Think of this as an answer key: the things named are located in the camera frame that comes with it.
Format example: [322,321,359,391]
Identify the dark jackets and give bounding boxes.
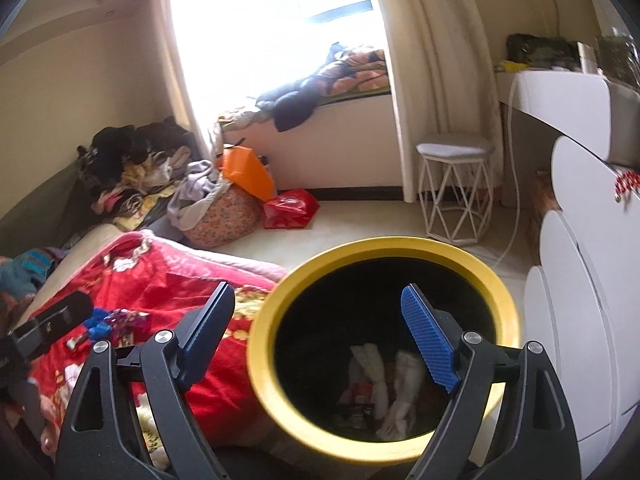
[255,72,331,133]

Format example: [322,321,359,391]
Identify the floral fabric bag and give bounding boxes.
[182,185,263,248]

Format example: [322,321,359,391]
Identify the large white foam net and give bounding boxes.
[350,342,391,411]

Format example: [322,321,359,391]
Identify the cream curtain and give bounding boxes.
[365,0,503,206]
[155,0,221,161]

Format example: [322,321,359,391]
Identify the white scalloped cabinet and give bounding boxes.
[522,135,640,443]

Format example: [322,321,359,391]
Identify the blue plastic scrap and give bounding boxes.
[86,310,113,341]

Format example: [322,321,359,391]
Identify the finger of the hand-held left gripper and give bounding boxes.
[12,291,94,358]

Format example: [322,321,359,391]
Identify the red floral blanket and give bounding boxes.
[30,230,281,471]

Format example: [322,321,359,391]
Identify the grey bed headboard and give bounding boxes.
[0,160,101,241]

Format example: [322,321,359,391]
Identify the blue patterned cloth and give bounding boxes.
[0,247,66,306]

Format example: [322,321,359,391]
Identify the white window seat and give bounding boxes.
[220,87,406,201]

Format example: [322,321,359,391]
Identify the white box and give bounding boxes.
[577,41,599,76]

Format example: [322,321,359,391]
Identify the purple snack wrapper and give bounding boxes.
[102,309,151,333]

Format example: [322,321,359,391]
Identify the white desk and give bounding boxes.
[497,67,640,211]

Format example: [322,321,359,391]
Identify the grey white garment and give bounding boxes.
[167,160,236,231]

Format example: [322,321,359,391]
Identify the orange bag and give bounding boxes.
[220,145,278,201]

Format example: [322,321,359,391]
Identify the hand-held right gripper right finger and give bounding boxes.
[400,284,583,480]

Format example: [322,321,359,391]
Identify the white cable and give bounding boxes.
[492,72,523,266]

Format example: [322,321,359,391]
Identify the dark green bag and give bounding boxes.
[506,34,581,68]

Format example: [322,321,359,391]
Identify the white wire stool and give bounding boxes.
[416,135,496,247]

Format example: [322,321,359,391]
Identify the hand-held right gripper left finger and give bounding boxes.
[55,281,236,480]

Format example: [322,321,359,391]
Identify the pile of clothes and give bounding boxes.
[77,117,196,231]

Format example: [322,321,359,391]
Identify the red bead ornament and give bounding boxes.
[614,170,640,206]

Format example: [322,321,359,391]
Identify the beige bed sheet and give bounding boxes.
[20,222,126,321]

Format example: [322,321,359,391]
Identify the orange patterned quilt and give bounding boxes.
[315,42,391,96]

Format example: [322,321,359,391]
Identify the window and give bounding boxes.
[170,0,396,111]

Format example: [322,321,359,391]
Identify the yellow rimmed black trash bin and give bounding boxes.
[246,237,523,466]

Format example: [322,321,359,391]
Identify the red printed shopping bag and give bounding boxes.
[262,188,321,231]

